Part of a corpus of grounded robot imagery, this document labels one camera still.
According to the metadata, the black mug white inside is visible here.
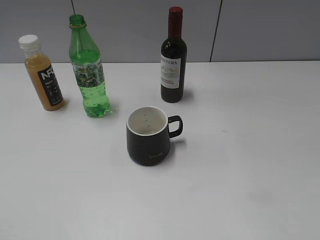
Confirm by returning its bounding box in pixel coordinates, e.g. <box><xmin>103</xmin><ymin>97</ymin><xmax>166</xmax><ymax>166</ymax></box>
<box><xmin>126</xmin><ymin>106</ymin><xmax>184</xmax><ymax>167</ymax></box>

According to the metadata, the green sprite bottle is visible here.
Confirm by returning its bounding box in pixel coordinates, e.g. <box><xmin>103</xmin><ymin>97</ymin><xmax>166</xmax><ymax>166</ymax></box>
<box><xmin>69</xmin><ymin>14</ymin><xmax>111</xmax><ymax>118</ymax></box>

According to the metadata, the dark red wine bottle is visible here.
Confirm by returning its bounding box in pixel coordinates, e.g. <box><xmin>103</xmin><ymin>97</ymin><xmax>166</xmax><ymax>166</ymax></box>
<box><xmin>160</xmin><ymin>6</ymin><xmax>187</xmax><ymax>103</ymax></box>

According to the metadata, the orange juice bottle white cap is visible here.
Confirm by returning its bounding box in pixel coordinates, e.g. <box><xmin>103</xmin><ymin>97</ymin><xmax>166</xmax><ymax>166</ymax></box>
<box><xmin>18</xmin><ymin>34</ymin><xmax>64</xmax><ymax>111</ymax></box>

